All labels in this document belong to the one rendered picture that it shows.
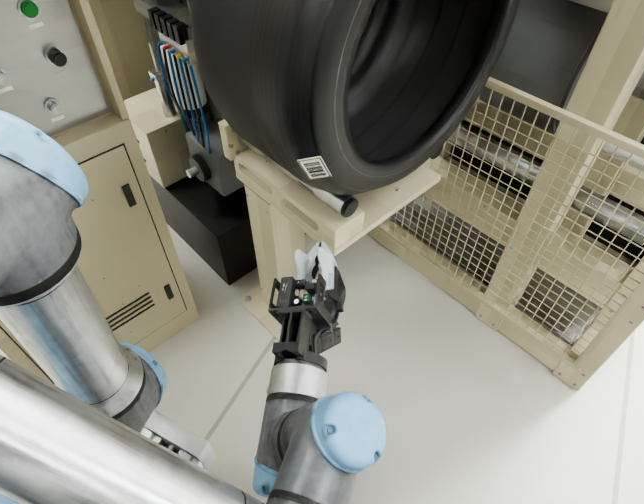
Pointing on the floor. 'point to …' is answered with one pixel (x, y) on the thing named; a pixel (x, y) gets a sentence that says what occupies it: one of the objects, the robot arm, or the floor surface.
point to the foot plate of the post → (253, 301)
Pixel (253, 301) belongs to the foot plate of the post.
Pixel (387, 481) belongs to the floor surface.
